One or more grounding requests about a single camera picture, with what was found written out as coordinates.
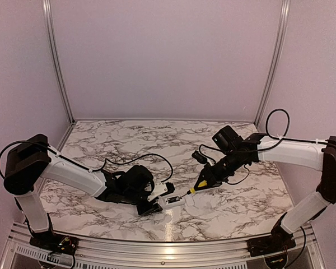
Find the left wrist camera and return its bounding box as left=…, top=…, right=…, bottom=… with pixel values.
left=147, top=182, right=175, bottom=202

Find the white battery compartment cover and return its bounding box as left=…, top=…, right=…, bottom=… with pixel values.
left=184, top=195, right=195, bottom=207

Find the right aluminium frame post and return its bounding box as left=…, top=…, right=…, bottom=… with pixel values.
left=254, top=0, right=291, bottom=127

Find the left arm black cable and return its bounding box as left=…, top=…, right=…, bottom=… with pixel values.
left=103, top=152, right=174, bottom=183

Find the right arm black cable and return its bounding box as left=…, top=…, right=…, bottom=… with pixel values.
left=265, top=108, right=291, bottom=141

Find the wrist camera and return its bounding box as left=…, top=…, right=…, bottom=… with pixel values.
left=147, top=182, right=175, bottom=202
left=192, top=150, right=216, bottom=165

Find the yellow handled screwdriver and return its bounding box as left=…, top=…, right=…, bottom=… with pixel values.
left=180, top=180, right=208, bottom=198

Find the left aluminium frame post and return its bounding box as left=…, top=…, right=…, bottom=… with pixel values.
left=42, top=0, right=75, bottom=125

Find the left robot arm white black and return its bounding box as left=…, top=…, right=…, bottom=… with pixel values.
left=0, top=134, right=169, bottom=249

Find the aluminium frame post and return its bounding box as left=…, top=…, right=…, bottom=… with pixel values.
left=254, top=0, right=291, bottom=127
left=42, top=0, right=75, bottom=125

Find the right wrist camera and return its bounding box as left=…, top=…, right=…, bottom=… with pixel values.
left=192, top=150, right=216, bottom=165

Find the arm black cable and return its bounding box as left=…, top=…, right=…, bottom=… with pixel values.
left=103, top=152, right=174, bottom=183
left=265, top=108, right=291, bottom=141

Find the front aluminium rail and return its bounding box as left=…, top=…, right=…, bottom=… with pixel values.
left=5, top=231, right=325, bottom=269

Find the white remote control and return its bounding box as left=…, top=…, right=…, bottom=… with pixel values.
left=158, top=196, right=185, bottom=210

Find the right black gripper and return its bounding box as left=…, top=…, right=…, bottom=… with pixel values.
left=193, top=150, right=243, bottom=191

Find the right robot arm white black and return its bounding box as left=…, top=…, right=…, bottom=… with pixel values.
left=189, top=126, right=336, bottom=257

